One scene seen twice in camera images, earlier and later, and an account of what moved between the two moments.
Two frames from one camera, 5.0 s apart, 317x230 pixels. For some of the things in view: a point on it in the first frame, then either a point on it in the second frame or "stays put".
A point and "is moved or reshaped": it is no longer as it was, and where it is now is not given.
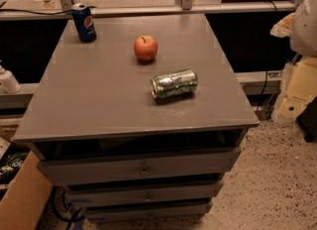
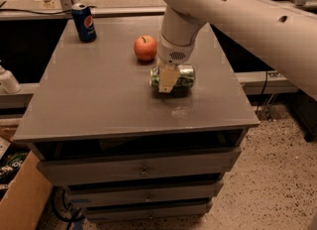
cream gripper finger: (301, 88) -> (173, 55)
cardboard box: (25, 201) stays put
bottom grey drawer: (149, 212) stays put
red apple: (146, 48) stays put
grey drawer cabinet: (124, 156) stays put
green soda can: (173, 84) is moved or reshaped
